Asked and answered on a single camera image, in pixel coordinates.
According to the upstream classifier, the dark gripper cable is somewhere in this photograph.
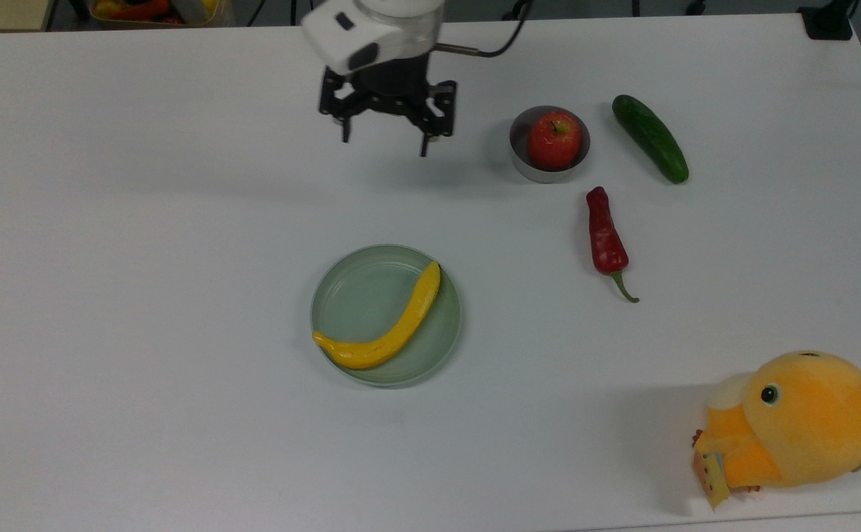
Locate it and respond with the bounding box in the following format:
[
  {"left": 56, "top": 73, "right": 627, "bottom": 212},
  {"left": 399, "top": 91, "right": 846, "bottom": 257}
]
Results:
[{"left": 434, "top": 0, "right": 536, "bottom": 59}]

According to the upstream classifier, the red chili pepper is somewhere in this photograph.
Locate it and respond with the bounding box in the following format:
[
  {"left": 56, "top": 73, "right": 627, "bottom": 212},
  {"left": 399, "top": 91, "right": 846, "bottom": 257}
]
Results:
[{"left": 585, "top": 185, "right": 641, "bottom": 304}]

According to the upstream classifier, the small grey bowl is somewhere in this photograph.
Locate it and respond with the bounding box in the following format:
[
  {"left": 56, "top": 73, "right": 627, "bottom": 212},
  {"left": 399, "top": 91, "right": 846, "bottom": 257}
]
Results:
[{"left": 508, "top": 105, "right": 592, "bottom": 185}]

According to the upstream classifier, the tan wooden board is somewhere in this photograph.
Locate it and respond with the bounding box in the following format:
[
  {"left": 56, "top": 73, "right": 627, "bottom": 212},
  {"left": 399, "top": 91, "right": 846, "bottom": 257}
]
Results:
[{"left": 0, "top": 0, "right": 58, "bottom": 33}]

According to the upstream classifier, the yellow banana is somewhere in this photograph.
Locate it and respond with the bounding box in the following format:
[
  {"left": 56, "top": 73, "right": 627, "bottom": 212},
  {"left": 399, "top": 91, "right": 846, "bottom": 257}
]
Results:
[{"left": 313, "top": 260, "right": 443, "bottom": 371}]

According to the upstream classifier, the bin of toy vegetables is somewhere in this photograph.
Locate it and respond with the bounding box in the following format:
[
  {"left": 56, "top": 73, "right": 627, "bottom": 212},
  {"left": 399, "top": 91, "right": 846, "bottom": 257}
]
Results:
[{"left": 88, "top": 0, "right": 236, "bottom": 31}]

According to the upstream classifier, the pale green plate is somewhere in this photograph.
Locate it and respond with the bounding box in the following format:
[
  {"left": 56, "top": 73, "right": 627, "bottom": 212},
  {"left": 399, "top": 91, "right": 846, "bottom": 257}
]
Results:
[{"left": 310, "top": 244, "right": 464, "bottom": 389}]

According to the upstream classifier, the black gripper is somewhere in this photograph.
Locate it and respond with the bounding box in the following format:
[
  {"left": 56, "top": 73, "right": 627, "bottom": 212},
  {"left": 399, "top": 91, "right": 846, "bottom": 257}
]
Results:
[{"left": 318, "top": 56, "right": 458, "bottom": 158}]

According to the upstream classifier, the green cucumber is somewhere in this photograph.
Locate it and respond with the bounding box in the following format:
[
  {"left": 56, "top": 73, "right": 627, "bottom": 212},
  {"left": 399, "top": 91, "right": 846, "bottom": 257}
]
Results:
[{"left": 611, "top": 94, "right": 690, "bottom": 185}]

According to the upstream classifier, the red apple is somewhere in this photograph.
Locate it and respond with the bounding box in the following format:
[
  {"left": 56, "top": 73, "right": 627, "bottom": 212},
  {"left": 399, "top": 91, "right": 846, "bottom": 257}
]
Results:
[{"left": 526, "top": 110, "right": 583, "bottom": 172}]

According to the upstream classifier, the orange plush toy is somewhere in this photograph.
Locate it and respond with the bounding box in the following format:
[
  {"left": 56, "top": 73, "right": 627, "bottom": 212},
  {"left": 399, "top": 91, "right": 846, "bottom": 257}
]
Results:
[{"left": 692, "top": 349, "right": 861, "bottom": 511}]

